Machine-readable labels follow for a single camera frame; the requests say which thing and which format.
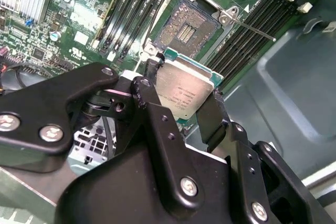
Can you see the metal locking lever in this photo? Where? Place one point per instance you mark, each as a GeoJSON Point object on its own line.
{"type": "Point", "coordinates": [252, 29]}

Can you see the CPU with silver top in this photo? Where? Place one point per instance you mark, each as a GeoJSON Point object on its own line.
{"type": "Point", "coordinates": [183, 85]}

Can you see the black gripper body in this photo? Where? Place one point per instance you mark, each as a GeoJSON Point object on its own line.
{"type": "Point", "coordinates": [118, 195]}

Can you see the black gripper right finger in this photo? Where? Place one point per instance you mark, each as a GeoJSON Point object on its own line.
{"type": "Point", "coordinates": [212, 124]}

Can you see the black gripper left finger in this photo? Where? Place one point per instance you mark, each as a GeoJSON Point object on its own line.
{"type": "Point", "coordinates": [39, 108]}

